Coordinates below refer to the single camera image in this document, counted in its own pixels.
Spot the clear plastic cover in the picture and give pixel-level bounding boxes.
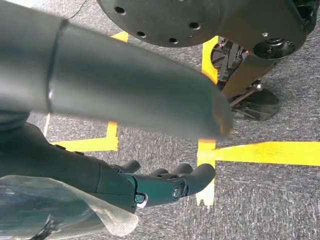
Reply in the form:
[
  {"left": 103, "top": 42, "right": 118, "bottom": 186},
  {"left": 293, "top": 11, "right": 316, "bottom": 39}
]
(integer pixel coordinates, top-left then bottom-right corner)
[{"left": 0, "top": 175, "right": 139, "bottom": 240}]

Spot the yellow tape square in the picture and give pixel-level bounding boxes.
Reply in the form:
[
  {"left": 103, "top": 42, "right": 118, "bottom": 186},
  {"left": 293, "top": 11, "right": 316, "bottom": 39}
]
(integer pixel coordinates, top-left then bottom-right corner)
[{"left": 195, "top": 35, "right": 320, "bottom": 210}]

